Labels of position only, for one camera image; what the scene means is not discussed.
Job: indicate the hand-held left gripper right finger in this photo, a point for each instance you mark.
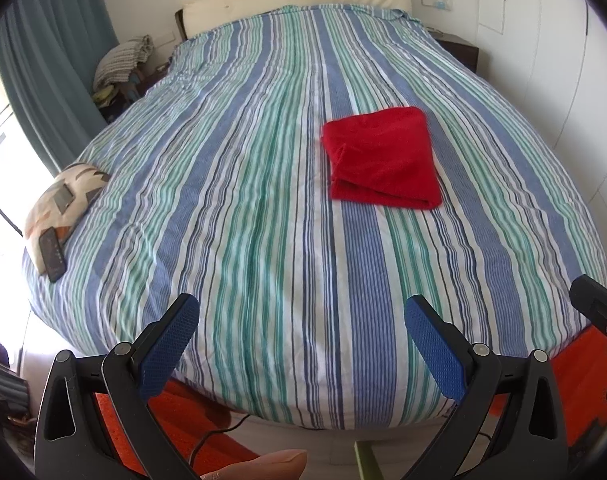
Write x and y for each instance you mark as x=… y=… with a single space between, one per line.
x=433 y=350

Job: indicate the white wardrobe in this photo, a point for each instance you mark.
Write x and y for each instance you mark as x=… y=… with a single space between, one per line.
x=543 y=60

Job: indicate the white wall socket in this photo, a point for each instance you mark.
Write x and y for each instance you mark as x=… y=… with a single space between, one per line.
x=437 y=1

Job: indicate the yellow green cloth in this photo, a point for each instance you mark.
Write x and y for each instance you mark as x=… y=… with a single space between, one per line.
x=103 y=96

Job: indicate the bright window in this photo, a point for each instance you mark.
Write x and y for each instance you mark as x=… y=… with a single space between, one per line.
x=8 y=160

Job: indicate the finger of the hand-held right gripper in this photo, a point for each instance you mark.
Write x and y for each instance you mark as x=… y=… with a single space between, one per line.
x=596 y=300

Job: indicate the orange rug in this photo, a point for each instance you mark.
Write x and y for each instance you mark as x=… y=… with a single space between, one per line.
x=578 y=375

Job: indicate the patterned beige pillow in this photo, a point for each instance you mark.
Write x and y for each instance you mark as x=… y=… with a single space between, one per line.
x=83 y=180

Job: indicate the green strip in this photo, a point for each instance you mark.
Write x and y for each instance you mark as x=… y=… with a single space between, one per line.
x=367 y=462

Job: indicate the red sweater with white figure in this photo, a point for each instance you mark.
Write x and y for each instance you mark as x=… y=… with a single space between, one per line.
x=383 y=160

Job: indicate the striped bedspread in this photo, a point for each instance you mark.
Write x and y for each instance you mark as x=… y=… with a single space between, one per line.
x=233 y=210

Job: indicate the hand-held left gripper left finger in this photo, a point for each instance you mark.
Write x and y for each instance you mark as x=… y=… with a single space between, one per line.
x=168 y=345

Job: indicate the blue curtain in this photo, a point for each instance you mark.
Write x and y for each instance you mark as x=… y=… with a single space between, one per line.
x=48 y=60

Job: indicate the pile of folded grey cloths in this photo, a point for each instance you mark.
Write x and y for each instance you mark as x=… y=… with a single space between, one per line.
x=123 y=57

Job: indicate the person's left hand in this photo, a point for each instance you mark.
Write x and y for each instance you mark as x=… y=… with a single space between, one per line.
x=253 y=467

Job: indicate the large dark phone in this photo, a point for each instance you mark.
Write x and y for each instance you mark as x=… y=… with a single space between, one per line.
x=52 y=255

